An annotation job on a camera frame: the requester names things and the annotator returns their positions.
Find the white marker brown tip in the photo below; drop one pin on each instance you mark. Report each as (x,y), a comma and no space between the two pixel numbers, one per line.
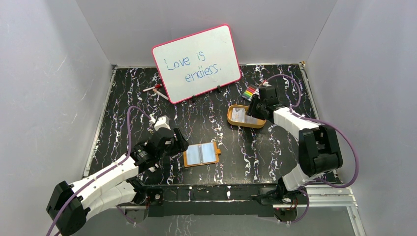
(160,94)

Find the pack of coloured markers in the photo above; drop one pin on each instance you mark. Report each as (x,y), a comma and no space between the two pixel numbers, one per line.
(249,92)

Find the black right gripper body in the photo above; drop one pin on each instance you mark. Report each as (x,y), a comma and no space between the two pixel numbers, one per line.
(261,105)

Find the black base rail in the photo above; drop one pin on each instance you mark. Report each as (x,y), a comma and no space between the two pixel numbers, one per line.
(242,199)

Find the pink framed whiteboard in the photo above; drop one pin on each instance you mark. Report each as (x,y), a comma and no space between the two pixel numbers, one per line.
(197,63)

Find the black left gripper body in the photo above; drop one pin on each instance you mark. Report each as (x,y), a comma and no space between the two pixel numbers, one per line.
(170,143)

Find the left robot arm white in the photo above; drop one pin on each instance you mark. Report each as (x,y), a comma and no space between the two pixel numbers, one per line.
(72,205)

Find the orange leather card holder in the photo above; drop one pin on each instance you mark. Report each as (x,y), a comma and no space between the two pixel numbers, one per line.
(201,154)

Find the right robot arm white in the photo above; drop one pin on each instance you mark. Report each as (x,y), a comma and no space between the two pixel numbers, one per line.
(318,146)

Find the orange oval tray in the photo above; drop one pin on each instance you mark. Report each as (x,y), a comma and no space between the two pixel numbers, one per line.
(249,122)

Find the credit card in tray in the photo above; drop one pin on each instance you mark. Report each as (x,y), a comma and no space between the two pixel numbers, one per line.
(238,114)

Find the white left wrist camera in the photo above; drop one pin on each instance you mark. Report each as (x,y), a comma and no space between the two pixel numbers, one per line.
(161,122)

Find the white marker red cap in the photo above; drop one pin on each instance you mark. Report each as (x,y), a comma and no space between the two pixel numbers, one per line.
(154,87)

